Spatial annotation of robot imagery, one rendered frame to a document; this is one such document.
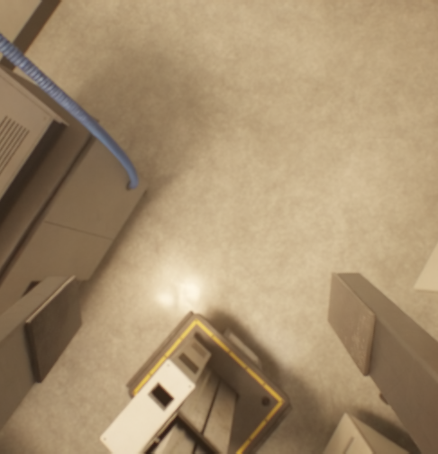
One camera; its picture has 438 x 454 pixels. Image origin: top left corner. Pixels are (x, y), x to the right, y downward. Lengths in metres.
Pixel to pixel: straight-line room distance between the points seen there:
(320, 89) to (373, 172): 0.53
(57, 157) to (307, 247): 1.18
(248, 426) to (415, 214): 1.25
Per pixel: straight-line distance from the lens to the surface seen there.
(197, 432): 1.01
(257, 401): 1.47
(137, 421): 1.10
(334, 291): 0.16
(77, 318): 0.17
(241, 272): 1.67
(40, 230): 1.24
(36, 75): 0.99
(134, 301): 1.79
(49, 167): 1.19
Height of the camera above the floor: 1.67
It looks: 79 degrees down
